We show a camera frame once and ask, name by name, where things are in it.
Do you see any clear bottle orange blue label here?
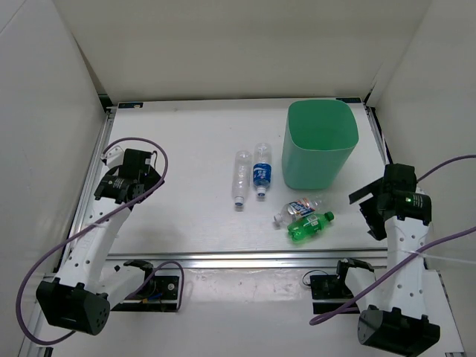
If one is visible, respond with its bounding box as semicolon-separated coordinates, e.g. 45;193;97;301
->
274;196;323;226

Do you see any clear plastic bottle blue cap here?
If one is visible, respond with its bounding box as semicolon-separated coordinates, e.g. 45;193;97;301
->
232;150;252;209

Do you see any green plastic bin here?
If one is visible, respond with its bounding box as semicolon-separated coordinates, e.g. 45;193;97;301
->
281;99;359;190

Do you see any green soda bottle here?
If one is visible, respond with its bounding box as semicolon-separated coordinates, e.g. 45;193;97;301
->
287;211;335;242

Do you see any blue label water bottle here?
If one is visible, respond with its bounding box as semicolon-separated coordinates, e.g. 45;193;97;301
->
252;143;272;200

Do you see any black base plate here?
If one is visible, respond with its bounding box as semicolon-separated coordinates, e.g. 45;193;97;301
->
301;269;353;315
112;275;182;313

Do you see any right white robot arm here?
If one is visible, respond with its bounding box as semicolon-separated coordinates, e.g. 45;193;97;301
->
334;164;440;356

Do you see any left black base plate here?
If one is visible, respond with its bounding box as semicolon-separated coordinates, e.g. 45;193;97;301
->
112;275;182;313

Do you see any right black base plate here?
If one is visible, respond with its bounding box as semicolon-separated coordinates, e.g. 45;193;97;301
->
301;269;353;315

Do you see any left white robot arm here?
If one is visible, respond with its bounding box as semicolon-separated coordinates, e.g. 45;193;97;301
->
36;147;161;335

